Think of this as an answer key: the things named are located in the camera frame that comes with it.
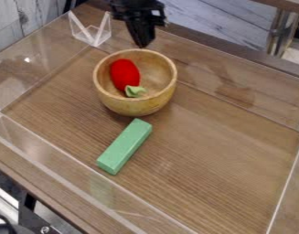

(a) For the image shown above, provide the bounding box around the metal table leg background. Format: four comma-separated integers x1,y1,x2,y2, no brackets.
265,9,299,58

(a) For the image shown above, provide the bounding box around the light wooden bowl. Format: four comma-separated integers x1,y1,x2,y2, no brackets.
92,48,177,117

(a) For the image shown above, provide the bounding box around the green rectangular block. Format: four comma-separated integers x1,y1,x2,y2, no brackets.
96,119,152,175

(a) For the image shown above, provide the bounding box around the clear acrylic corner bracket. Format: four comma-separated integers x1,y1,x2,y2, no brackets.
66,11,110,48

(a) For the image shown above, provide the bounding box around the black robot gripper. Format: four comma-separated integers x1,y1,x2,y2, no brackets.
108,0,165,48

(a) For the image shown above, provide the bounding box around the black table frame leg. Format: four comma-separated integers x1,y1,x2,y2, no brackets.
0,193,64,234

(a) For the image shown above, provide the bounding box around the clear acrylic tray wall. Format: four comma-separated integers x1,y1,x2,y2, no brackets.
0,112,196,234

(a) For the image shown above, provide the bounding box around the red plush fruit green leaf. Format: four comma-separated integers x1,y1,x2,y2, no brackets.
109,58,146,98

